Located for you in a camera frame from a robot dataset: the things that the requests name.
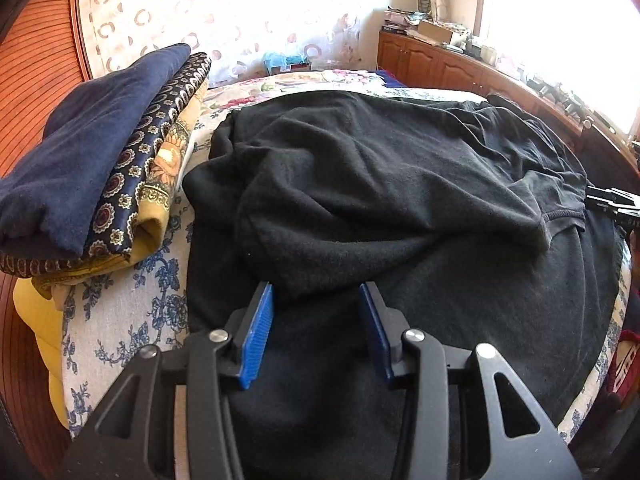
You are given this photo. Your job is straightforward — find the folded yellow patterned garment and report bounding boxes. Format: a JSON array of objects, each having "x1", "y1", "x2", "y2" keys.
[{"x1": 32, "y1": 80, "x2": 208, "y2": 301}]

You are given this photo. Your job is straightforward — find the black printed t-shirt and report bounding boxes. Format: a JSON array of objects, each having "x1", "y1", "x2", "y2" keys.
[{"x1": 181, "y1": 91, "x2": 626, "y2": 480}]

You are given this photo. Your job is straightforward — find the open cardboard box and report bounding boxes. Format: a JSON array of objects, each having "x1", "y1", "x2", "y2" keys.
[{"x1": 417, "y1": 19, "x2": 456, "y2": 43}]

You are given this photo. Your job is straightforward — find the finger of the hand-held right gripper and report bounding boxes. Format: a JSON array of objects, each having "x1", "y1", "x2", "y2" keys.
[{"x1": 585, "y1": 185, "x2": 640, "y2": 211}]

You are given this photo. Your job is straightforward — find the wooden framed window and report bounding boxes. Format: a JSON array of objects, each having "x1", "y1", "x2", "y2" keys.
[{"x1": 480, "y1": 0, "x2": 640, "y2": 136}]

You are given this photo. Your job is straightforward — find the folded navy blue garment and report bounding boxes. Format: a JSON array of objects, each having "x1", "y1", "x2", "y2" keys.
[{"x1": 0, "y1": 42, "x2": 193, "y2": 256}]

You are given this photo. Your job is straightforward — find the long wooden cabinet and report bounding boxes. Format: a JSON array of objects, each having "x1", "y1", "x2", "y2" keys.
[{"x1": 377, "y1": 30, "x2": 640, "y2": 176}]

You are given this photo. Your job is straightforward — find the yellow quilt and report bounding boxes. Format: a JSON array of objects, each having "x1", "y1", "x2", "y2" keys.
[{"x1": 12, "y1": 277, "x2": 71, "y2": 431}]

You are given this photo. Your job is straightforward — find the blue item behind bed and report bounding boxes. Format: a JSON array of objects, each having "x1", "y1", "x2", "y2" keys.
[{"x1": 262, "y1": 51, "x2": 312, "y2": 73}]

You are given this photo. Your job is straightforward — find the pink floral blanket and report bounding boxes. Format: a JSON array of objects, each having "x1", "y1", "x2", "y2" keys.
[{"x1": 207, "y1": 67, "x2": 396, "y2": 111}]

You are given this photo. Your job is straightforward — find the wooden louvered wardrobe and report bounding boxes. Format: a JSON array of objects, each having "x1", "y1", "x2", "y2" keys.
[{"x1": 0, "y1": 0, "x2": 93, "y2": 466}]

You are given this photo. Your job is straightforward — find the folded dark medallion-patterned garment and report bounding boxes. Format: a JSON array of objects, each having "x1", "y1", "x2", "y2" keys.
[{"x1": 0, "y1": 52, "x2": 213, "y2": 276}]

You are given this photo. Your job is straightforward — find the navy blue blanket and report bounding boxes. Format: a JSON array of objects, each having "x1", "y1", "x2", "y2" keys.
[{"x1": 372, "y1": 69, "x2": 406, "y2": 88}]

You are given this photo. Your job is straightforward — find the pile of papers and packets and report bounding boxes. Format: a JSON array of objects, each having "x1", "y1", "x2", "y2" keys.
[{"x1": 382, "y1": 7, "x2": 426, "y2": 36}]

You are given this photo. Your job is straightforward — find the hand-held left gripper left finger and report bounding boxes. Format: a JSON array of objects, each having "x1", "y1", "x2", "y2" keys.
[{"x1": 55, "y1": 281, "x2": 276, "y2": 480}]

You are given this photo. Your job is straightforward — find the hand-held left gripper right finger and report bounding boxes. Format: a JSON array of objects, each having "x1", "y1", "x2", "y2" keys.
[{"x1": 358, "y1": 281, "x2": 583, "y2": 480}]

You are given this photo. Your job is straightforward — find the sheer circle-patterned curtain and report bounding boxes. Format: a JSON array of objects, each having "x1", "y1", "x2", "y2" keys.
[{"x1": 77, "y1": 0, "x2": 381, "y2": 86}]

